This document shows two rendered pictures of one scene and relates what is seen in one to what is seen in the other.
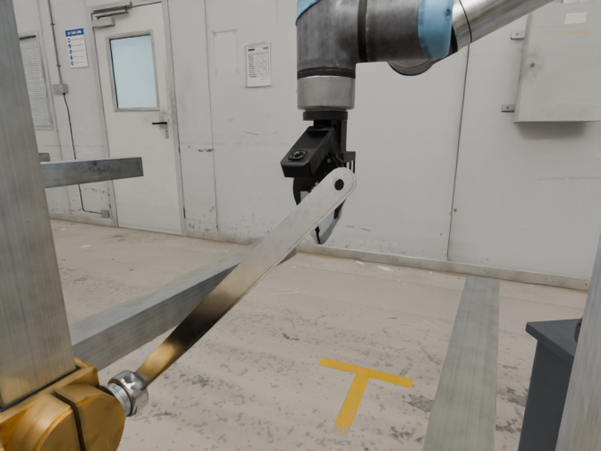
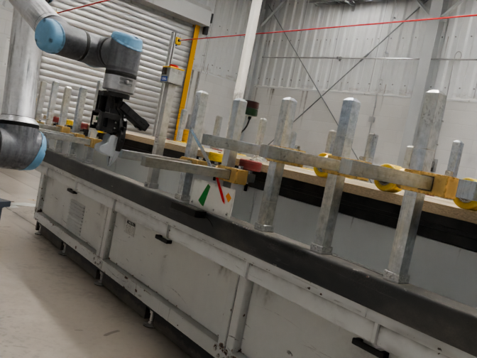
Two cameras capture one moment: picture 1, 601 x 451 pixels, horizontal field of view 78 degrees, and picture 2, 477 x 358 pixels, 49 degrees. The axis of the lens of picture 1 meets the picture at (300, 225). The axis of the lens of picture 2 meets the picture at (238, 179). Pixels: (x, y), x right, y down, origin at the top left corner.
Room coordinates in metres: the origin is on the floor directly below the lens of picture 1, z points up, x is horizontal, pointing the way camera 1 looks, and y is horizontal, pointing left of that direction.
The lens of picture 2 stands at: (1.84, 0.92, 0.94)
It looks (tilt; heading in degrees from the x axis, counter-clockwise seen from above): 3 degrees down; 203
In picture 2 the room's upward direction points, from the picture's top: 11 degrees clockwise
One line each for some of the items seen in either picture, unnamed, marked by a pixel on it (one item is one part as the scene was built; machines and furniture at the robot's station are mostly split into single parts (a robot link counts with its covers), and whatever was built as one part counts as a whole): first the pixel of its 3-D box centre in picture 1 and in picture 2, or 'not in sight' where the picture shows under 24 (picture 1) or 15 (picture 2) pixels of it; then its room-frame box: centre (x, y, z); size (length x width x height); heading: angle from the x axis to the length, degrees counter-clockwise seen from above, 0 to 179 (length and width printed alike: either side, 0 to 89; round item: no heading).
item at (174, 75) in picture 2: not in sight; (172, 77); (-0.07, -0.30, 1.18); 0.07 x 0.07 x 0.08; 62
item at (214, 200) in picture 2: not in sight; (210, 197); (0.18, 0.11, 0.75); 0.26 x 0.01 x 0.10; 62
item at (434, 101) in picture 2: not in sight; (415, 190); (0.53, 0.81, 0.92); 0.03 x 0.03 x 0.48; 62
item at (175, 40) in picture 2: not in sight; (165, 96); (-2.02, -1.58, 1.25); 0.15 x 0.08 x 1.10; 62
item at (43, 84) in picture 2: not in sight; (37, 115); (-0.89, -1.83, 0.89); 0.03 x 0.03 x 0.48; 62
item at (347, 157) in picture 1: (326, 150); (111, 113); (0.61, -0.04, 0.97); 0.09 x 0.08 x 0.12; 153
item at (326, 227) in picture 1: (333, 216); (103, 148); (0.60, -0.05, 0.86); 0.06 x 0.03 x 0.09; 153
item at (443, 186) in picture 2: not in sight; (425, 182); (0.54, 0.83, 0.95); 0.13 x 0.06 x 0.05; 62
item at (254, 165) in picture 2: not in sight; (248, 175); (0.13, 0.21, 0.85); 0.08 x 0.08 x 0.11
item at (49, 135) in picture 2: not in sight; (77, 140); (-0.32, -0.96, 0.82); 0.43 x 0.03 x 0.04; 152
